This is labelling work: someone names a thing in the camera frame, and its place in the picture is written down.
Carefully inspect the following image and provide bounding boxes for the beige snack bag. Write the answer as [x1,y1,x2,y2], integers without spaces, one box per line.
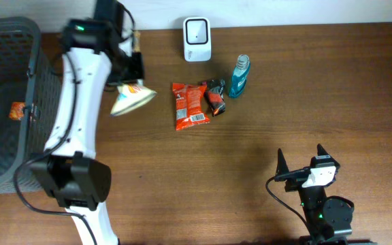
[110,79,157,117]

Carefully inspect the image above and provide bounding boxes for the red snack bag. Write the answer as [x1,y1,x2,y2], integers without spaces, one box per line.
[172,83,210,131]

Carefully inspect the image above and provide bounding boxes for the hex wrench set packet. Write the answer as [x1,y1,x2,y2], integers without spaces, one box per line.
[201,79,226,116]

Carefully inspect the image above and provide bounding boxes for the teal mouthwash bottle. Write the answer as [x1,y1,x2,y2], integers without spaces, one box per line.
[229,54,250,98]

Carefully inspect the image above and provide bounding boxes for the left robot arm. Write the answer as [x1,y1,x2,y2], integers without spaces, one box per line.
[23,0,145,244]

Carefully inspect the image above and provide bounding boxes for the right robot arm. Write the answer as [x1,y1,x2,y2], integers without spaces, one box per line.
[265,144,373,245]

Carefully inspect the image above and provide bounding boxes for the grey plastic mesh basket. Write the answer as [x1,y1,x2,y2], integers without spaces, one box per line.
[0,17,61,194]

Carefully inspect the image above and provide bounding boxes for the orange snack packet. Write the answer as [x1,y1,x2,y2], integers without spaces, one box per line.
[9,102,25,120]

